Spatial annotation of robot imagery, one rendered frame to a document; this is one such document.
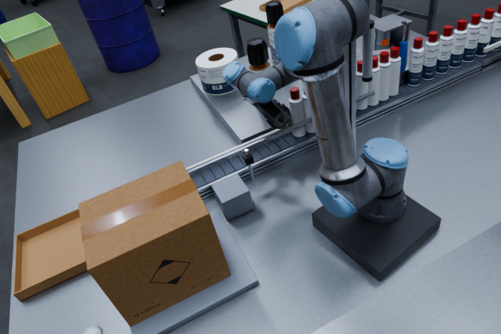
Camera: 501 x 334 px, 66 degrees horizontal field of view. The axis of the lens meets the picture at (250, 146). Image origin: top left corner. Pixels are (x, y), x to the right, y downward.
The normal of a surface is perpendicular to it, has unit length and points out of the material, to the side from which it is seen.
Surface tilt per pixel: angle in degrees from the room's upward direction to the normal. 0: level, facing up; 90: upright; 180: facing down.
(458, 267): 0
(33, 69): 90
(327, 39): 77
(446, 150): 0
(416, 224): 4
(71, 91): 90
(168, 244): 90
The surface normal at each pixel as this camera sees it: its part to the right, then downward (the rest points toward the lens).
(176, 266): 0.42, 0.51
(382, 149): -0.03, -0.78
